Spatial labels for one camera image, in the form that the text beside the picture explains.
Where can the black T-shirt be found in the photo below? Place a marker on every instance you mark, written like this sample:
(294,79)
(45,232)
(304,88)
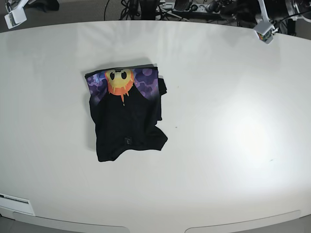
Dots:
(125,106)

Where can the white power strip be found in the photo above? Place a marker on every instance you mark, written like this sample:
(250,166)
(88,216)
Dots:
(213,7)

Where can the white label plate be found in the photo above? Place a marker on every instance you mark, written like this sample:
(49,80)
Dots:
(16,204)

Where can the black centre post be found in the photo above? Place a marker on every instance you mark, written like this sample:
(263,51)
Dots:
(148,9)

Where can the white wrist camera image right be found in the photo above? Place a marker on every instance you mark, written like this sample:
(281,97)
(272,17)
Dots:
(264,32)

